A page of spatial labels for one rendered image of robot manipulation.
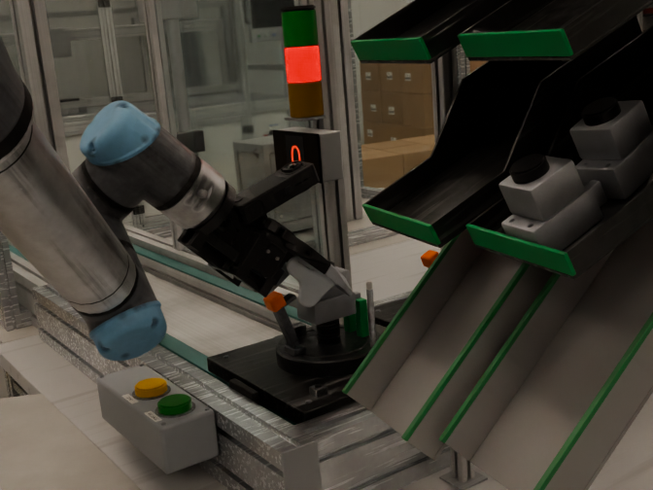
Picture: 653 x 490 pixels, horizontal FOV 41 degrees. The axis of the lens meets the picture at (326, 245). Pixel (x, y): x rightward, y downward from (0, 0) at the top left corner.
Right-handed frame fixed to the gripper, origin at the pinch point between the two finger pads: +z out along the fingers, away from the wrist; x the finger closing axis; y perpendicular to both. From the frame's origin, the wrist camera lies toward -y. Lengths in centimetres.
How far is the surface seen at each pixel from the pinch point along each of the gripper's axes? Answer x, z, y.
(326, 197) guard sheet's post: -18.5, 5.0, -13.4
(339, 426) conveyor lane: 15.8, 0.5, 15.5
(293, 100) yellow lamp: -18.5, -8.4, -21.3
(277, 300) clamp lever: 0.9, -5.3, 6.3
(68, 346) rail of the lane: -54, -1, 26
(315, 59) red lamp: -16.7, -10.1, -27.3
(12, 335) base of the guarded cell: -78, -1, 31
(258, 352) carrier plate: -8.4, 2.6, 12.0
